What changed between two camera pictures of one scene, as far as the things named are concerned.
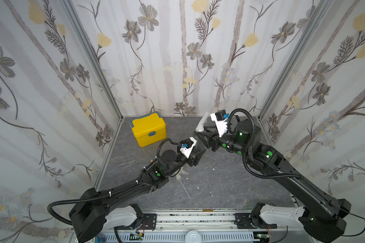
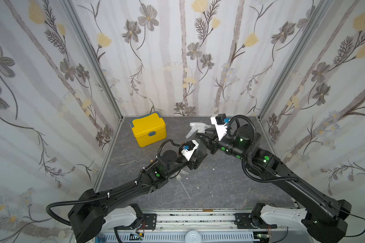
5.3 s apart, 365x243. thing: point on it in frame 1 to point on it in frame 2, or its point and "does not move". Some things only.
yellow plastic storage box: x=149 y=128 does not move
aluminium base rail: x=219 y=226 does not move
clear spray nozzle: x=199 y=128 to x=197 y=126
